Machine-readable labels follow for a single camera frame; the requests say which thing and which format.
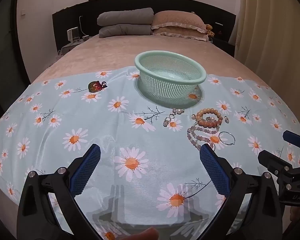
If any peach bead bracelet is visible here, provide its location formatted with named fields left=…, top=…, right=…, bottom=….
left=196, top=108, right=223, bottom=128

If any white bedside device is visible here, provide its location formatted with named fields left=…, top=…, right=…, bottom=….
left=67, top=27, right=81, bottom=44

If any silver hoop earring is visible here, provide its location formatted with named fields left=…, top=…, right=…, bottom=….
left=218, top=131, right=236, bottom=146

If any blue daisy print cloth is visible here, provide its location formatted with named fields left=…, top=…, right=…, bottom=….
left=0, top=67, right=300, bottom=240

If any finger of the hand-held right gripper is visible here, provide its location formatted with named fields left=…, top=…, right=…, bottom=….
left=282, top=130, right=300, bottom=149
left=257, top=150, right=300, bottom=183

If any person's left hand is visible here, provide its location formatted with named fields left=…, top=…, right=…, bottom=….
left=120, top=227, right=159, bottom=240

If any pink grey bead bracelet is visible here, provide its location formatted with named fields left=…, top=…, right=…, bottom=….
left=187, top=125, right=220, bottom=151

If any cream curtain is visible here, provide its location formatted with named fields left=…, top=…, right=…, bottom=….
left=230, top=0, right=300, bottom=105

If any dark nightstand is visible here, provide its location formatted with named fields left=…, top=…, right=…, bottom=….
left=212, top=37, right=236, bottom=57

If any pearl earrings cluster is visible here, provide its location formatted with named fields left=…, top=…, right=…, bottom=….
left=163, top=108, right=186, bottom=127

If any iridescent hair clip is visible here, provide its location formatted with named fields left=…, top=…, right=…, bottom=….
left=87, top=80, right=108, bottom=93

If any beige ruffled pillow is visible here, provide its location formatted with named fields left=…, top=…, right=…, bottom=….
left=152, top=27, right=210, bottom=42
left=151, top=11, right=207, bottom=33

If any black headboard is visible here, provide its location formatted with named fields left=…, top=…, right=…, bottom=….
left=52, top=0, right=236, bottom=53

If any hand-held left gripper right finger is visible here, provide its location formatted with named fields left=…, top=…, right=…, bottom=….
left=199, top=144, right=283, bottom=240

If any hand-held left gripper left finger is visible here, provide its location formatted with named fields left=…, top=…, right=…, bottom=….
left=17, top=144, right=102, bottom=240

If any white cable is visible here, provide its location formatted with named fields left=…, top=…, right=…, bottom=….
left=79, top=15, right=91, bottom=37

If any green plastic mesh basket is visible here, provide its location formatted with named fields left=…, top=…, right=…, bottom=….
left=134, top=50, right=207, bottom=106

